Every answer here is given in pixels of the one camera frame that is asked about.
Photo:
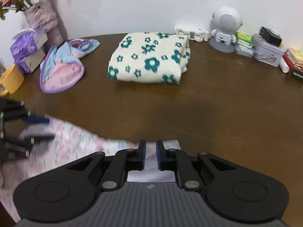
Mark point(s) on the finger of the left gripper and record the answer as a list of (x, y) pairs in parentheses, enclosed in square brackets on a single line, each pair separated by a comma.
[(13, 148), (13, 110)]

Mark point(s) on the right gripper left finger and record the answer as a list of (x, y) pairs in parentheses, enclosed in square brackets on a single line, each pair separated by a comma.
[(68, 191)]

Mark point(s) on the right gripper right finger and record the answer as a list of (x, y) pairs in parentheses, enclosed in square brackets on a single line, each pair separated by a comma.
[(232, 191)]

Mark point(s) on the pink floral baby dress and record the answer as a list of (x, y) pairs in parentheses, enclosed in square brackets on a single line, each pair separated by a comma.
[(70, 143)]

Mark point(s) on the yellow ceramic mug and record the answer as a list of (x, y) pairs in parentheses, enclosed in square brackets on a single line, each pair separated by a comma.
[(11, 80)]

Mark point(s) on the lower purple tissue pack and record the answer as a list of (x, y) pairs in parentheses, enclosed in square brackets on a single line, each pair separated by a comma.
[(28, 64)]

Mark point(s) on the purple tissue pack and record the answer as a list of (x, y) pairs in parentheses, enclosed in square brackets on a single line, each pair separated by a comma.
[(28, 64), (27, 42)]

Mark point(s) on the blue pink purple garment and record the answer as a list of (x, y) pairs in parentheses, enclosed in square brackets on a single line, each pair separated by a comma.
[(62, 69)]

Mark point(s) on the upper purple tissue pack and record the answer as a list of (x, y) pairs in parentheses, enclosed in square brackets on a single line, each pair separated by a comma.
[(27, 42)]

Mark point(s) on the pink patterned flower vase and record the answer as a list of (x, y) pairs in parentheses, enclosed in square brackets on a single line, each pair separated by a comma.
[(42, 15)]

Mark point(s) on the dark red box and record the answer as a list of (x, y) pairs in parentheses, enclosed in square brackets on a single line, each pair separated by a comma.
[(294, 71)]

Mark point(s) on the white tube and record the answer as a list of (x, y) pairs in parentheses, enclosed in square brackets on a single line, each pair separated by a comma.
[(283, 65)]

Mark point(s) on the grey tin box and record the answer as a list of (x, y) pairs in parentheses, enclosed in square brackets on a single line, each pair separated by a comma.
[(265, 52)]

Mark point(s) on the green white small boxes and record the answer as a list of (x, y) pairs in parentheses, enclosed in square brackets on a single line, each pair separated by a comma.
[(243, 45)]

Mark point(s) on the yellow sticky note stack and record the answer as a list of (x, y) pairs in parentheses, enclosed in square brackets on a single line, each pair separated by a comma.
[(296, 55)]

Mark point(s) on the cream green-flower folded cloth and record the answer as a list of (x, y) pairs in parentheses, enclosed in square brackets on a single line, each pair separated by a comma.
[(150, 57)]

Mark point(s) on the black charger block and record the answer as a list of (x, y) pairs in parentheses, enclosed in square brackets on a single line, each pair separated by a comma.
[(270, 36)]

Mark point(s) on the white power strip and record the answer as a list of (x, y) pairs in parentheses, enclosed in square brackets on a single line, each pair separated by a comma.
[(196, 34)]

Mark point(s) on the white astronaut speaker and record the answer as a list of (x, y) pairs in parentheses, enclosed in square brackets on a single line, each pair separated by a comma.
[(227, 21)]

